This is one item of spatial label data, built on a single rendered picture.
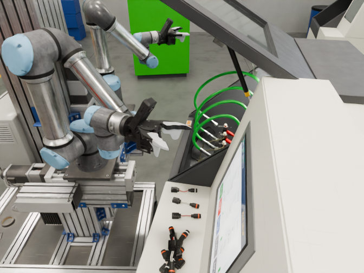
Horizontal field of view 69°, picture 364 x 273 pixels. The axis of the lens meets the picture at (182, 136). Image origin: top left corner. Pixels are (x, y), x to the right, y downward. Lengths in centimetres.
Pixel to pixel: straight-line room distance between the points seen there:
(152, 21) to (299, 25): 490
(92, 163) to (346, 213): 106
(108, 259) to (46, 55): 141
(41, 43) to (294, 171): 84
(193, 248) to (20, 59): 87
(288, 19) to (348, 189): 782
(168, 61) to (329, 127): 417
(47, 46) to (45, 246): 153
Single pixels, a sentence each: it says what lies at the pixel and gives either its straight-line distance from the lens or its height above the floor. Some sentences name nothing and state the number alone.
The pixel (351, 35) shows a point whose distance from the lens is 416.
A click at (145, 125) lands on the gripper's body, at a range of 82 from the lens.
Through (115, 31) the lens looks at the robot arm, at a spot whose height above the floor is 154.
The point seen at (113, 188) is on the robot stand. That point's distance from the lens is 140.
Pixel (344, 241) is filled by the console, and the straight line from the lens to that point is 49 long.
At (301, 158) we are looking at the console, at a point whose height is 155.
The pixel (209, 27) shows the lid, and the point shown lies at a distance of 91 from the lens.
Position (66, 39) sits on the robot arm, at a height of 164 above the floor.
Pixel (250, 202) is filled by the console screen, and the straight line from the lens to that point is 64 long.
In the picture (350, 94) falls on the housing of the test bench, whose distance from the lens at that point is 108.
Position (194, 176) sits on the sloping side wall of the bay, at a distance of 127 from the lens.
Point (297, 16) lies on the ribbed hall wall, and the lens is 836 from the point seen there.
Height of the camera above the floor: 191
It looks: 35 degrees down
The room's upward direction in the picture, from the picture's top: straight up
